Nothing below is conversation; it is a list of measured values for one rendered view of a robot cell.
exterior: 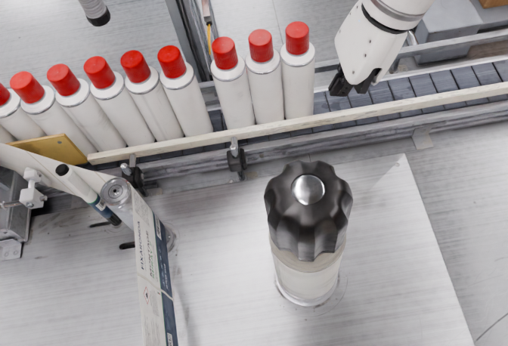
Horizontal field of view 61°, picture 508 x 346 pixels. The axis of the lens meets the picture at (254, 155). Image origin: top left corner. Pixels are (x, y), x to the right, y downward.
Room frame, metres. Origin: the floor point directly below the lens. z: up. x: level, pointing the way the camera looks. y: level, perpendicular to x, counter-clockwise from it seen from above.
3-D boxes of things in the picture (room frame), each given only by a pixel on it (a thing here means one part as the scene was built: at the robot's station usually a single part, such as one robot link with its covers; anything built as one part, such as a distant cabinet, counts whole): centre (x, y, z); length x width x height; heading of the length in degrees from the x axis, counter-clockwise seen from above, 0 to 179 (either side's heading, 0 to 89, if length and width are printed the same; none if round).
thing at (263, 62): (0.43, -0.04, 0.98); 0.05 x 0.05 x 0.20
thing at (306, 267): (0.15, -0.04, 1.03); 0.09 x 0.09 x 0.30
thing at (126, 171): (0.37, 0.20, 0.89); 0.06 x 0.03 x 0.12; 178
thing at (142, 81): (0.44, 0.14, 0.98); 0.05 x 0.05 x 0.20
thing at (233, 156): (0.35, 0.03, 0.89); 0.03 x 0.03 x 0.12; 88
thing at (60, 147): (0.41, 0.33, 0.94); 0.10 x 0.01 x 0.09; 88
